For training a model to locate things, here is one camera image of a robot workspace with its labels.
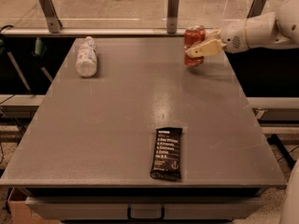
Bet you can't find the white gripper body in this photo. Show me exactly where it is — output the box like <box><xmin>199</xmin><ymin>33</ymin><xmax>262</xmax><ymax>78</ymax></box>
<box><xmin>221</xmin><ymin>20</ymin><xmax>249</xmax><ymax>53</ymax></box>

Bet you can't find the cardboard box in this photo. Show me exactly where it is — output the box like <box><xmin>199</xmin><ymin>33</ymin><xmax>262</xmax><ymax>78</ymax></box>
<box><xmin>7</xmin><ymin>189</ymin><xmax>59</xmax><ymax>224</ymax></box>

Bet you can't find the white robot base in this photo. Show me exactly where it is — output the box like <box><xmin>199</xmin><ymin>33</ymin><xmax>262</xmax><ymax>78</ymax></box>
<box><xmin>279</xmin><ymin>160</ymin><xmax>299</xmax><ymax>224</ymax></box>

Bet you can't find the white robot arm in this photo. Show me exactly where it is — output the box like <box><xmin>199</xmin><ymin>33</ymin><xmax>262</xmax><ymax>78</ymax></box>
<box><xmin>186</xmin><ymin>0</ymin><xmax>299</xmax><ymax>58</ymax></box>

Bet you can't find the black snack bar wrapper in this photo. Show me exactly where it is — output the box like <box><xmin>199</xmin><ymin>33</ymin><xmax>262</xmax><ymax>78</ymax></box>
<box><xmin>150</xmin><ymin>127</ymin><xmax>182</xmax><ymax>181</ymax></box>

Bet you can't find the middle metal bracket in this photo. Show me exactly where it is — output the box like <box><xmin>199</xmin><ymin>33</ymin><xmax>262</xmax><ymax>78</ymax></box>
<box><xmin>166</xmin><ymin>0</ymin><xmax>179</xmax><ymax>34</ymax></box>

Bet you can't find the left metal bracket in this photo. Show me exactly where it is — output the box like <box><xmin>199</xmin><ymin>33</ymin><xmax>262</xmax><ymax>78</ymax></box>
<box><xmin>38</xmin><ymin>0</ymin><xmax>63</xmax><ymax>34</ymax></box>

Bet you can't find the clear plastic water bottle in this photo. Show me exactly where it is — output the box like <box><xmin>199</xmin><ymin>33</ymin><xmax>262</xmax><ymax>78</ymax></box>
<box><xmin>76</xmin><ymin>36</ymin><xmax>97</xmax><ymax>77</ymax></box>

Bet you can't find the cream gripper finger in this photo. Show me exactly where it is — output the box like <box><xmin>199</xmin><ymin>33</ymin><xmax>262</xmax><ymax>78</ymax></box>
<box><xmin>187</xmin><ymin>39</ymin><xmax>226</xmax><ymax>58</ymax></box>
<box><xmin>205</xmin><ymin>29</ymin><xmax>221</xmax><ymax>40</ymax></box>

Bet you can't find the grey drawer with black handle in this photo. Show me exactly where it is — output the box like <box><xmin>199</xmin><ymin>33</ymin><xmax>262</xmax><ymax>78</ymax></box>
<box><xmin>25</xmin><ymin>197</ymin><xmax>263</xmax><ymax>222</ymax></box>

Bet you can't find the right metal bracket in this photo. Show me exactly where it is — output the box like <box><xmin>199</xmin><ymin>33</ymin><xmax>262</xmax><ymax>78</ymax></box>
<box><xmin>247</xmin><ymin>0</ymin><xmax>267</xmax><ymax>19</ymax></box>

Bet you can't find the red coke can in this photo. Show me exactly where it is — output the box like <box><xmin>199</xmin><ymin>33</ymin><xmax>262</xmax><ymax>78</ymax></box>
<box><xmin>183</xmin><ymin>25</ymin><xmax>206</xmax><ymax>68</ymax></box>

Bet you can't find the metal bracket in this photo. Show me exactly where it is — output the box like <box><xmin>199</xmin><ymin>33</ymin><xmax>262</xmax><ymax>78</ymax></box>
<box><xmin>247</xmin><ymin>0</ymin><xmax>267</xmax><ymax>19</ymax></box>
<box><xmin>166</xmin><ymin>0</ymin><xmax>179</xmax><ymax>34</ymax></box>
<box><xmin>38</xmin><ymin>0</ymin><xmax>63</xmax><ymax>34</ymax></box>

